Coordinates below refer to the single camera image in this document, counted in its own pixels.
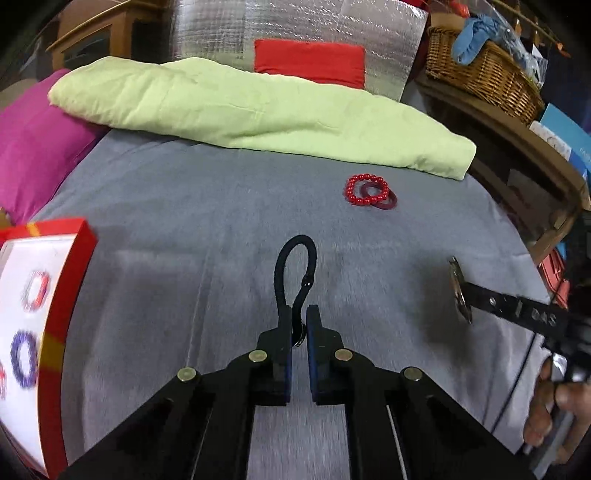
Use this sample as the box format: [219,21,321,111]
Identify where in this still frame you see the pink and white beaded bracelet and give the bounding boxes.
[21,270,51,312]

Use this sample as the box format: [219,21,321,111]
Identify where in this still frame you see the wicker basket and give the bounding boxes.
[425,25,546,125]

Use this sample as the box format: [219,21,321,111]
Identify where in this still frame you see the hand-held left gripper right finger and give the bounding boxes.
[306,305,536,480]

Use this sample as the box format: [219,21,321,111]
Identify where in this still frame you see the red jewelry box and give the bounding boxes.
[0,218,99,478]

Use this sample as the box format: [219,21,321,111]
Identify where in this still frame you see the grey bed sheet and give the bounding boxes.
[28,124,555,480]

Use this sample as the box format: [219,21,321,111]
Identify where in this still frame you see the silver bangle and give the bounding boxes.
[448,257,474,326]

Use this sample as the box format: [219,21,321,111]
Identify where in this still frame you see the thin black cable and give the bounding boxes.
[496,330,541,428]

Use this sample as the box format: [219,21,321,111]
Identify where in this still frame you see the silver foil insulation panel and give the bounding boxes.
[168,0,430,100]

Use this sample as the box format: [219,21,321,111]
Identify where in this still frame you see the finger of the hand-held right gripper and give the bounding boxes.
[462,279,573,335]

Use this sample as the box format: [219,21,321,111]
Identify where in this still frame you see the clear plastic bag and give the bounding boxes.
[489,14,550,86]

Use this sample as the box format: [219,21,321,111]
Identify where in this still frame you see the light green folded blanket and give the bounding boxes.
[47,56,477,182]

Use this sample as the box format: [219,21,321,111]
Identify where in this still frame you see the purple beaded bracelet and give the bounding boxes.
[10,330,40,387]

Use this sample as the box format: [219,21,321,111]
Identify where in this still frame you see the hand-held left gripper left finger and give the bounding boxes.
[58,305,294,480]

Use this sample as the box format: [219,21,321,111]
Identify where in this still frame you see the dark red bangle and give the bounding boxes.
[361,182,399,216]

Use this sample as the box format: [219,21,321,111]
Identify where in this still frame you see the wooden shelf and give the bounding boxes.
[416,74,591,264]

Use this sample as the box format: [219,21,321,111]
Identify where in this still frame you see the blue and white carton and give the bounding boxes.
[529,104,591,182]

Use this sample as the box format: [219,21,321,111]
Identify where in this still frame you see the black cord bracelet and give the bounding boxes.
[274,234,319,347]

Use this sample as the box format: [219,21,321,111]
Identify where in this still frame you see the person's right hand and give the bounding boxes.
[524,357,591,464]

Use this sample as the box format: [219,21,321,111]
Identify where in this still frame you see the wooden cabinet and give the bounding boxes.
[46,0,176,70]

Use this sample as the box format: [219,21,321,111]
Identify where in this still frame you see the blue cloth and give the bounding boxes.
[452,14,500,65]

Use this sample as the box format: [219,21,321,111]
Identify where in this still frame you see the red beaded bracelet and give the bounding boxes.
[344,173,389,208]

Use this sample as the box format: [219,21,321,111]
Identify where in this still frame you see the magenta pillow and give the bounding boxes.
[0,69,109,227]

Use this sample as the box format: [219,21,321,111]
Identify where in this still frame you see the red cushion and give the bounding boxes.
[254,39,368,88]

